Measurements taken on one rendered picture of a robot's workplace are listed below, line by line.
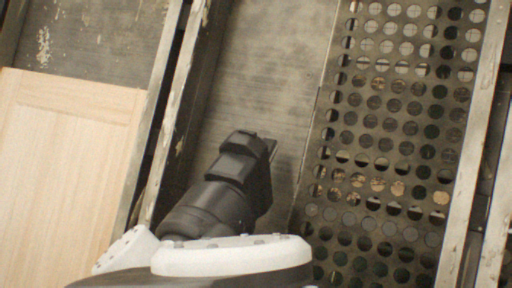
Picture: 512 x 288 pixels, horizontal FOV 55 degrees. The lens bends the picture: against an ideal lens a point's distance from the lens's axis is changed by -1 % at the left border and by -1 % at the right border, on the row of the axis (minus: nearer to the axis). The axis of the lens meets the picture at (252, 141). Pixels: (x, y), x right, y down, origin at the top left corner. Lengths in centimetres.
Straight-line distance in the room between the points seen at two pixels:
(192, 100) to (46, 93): 31
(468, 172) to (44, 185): 65
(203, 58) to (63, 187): 32
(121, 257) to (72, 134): 44
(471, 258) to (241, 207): 26
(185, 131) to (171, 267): 50
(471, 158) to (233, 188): 26
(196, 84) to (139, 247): 32
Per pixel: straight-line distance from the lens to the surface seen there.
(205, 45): 73
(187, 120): 71
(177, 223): 51
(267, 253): 22
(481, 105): 59
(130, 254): 46
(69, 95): 89
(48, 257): 88
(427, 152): 120
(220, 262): 21
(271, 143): 65
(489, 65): 60
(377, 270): 69
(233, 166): 56
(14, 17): 104
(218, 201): 52
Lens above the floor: 154
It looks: 24 degrees down
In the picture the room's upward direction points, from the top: straight up
